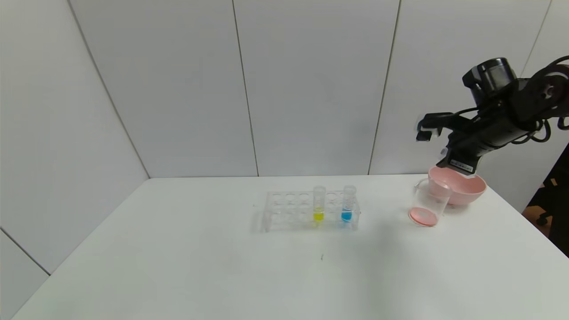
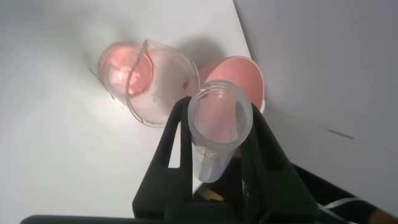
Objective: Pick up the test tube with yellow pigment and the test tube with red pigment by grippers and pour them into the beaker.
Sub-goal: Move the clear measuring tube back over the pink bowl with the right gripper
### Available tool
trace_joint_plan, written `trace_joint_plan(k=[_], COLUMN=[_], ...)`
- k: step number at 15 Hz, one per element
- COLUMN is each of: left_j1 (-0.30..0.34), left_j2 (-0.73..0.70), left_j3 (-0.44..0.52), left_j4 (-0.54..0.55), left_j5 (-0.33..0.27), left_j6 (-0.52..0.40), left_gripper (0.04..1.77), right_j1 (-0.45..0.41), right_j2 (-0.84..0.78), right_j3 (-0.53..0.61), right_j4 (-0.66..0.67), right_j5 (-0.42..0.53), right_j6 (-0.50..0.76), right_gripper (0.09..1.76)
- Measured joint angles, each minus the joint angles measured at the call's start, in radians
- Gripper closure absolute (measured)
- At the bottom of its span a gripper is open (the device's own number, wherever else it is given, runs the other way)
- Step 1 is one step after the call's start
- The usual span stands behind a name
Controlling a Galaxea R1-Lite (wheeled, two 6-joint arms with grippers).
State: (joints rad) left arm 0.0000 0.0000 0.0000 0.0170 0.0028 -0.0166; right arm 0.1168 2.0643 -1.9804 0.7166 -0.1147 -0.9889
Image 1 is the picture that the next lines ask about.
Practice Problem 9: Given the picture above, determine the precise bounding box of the pink bowl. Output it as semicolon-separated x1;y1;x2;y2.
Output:
428;165;487;206

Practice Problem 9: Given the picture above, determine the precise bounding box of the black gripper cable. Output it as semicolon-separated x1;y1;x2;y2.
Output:
511;119;553;144

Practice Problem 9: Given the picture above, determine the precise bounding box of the clear plastic test tube rack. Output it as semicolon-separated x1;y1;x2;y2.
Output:
262;190;361;233

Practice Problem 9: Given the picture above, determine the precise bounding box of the yellow pigment test tube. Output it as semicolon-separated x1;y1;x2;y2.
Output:
313;186;327;224

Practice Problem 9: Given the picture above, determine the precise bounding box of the blue pigment test tube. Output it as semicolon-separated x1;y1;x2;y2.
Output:
342;185;357;223

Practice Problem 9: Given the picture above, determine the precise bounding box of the clear glass beaker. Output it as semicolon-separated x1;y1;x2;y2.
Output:
409;178;452;228

